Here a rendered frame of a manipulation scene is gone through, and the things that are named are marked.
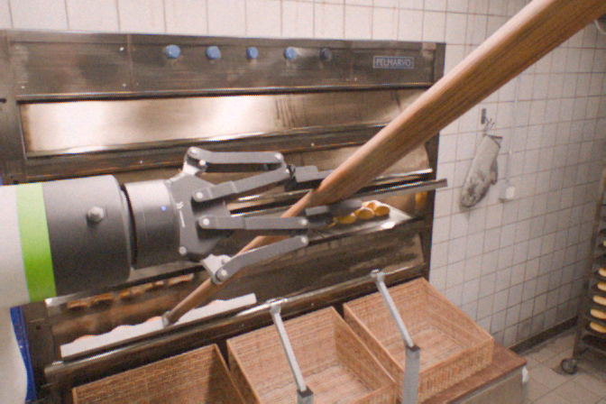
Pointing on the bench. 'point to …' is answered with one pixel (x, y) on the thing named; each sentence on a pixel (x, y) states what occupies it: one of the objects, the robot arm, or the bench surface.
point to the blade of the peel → (152, 327)
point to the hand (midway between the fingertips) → (324, 196)
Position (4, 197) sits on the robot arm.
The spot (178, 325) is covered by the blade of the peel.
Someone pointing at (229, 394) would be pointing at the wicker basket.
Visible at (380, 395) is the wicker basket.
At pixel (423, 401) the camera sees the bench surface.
